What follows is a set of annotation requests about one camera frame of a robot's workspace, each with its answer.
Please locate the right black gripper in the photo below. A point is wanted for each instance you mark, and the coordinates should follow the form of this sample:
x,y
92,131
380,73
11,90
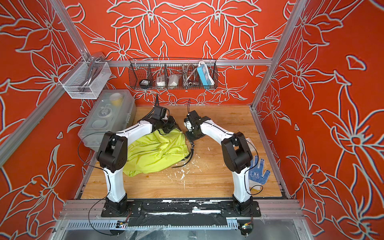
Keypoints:
x,y
189,137

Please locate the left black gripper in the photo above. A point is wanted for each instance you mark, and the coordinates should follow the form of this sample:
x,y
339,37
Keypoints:
x,y
173,124

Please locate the lime green trousers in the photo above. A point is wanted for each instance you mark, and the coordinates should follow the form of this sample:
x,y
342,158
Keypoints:
x,y
155,152

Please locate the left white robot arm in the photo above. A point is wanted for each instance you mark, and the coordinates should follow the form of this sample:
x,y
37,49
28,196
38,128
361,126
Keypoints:
x,y
113,151

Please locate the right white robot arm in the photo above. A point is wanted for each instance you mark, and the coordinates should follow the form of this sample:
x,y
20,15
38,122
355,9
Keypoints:
x,y
236,154

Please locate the white plastic adapter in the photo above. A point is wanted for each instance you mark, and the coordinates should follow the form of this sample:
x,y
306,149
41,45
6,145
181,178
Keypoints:
x,y
173,81

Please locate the metal tongs in basket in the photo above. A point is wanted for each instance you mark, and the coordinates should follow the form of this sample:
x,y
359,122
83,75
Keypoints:
x,y
190,76

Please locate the translucent plastic storage box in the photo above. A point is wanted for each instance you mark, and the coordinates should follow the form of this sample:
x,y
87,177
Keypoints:
x,y
104,117

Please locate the yellow tape roll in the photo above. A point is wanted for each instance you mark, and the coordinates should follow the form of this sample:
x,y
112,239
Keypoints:
x,y
116,99

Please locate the metal tool in bin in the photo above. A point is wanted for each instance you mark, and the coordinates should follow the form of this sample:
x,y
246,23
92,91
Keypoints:
x,y
95,67

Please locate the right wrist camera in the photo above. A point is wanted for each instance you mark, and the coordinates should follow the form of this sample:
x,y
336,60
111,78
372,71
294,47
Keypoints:
x,y
188,124

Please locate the black wire wall basket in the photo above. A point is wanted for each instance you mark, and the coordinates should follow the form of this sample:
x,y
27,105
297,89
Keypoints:
x,y
146,68

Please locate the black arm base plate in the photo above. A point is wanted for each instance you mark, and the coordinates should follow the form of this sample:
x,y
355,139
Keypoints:
x,y
223,208

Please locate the clear plastic wall bin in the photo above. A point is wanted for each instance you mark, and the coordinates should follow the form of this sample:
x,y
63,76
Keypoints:
x,y
71,82

